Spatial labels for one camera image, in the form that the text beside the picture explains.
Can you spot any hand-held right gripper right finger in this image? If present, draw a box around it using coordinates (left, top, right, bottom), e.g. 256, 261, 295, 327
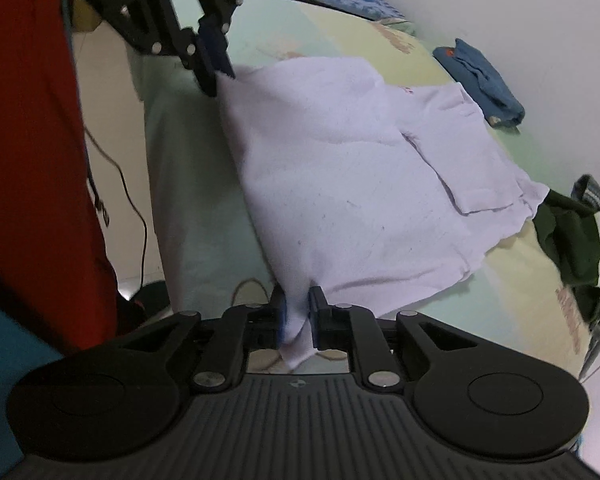
307, 286, 481, 392

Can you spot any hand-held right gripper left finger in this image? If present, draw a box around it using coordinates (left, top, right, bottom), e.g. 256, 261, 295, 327
107, 285, 286, 395

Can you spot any green white striped shirt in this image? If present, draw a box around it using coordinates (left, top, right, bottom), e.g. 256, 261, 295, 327
532, 187, 600, 336

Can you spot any cardboard box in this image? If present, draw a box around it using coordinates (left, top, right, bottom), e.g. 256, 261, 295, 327
70, 0, 106, 33

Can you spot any beige slipper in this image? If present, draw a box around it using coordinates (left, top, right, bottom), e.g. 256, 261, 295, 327
230, 277, 277, 311

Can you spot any person's red top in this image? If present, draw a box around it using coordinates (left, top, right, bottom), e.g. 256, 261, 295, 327
0, 0, 118, 356

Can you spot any blue folded garment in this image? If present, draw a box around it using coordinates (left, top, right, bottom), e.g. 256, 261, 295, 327
432, 38, 526, 131

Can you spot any teal cloth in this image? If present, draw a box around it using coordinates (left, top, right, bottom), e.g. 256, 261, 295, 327
0, 294, 66, 478

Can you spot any blue striped garment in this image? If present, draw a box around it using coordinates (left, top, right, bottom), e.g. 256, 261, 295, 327
571, 174, 600, 211

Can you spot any black cable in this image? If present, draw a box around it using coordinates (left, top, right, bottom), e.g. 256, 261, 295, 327
82, 125, 148, 291

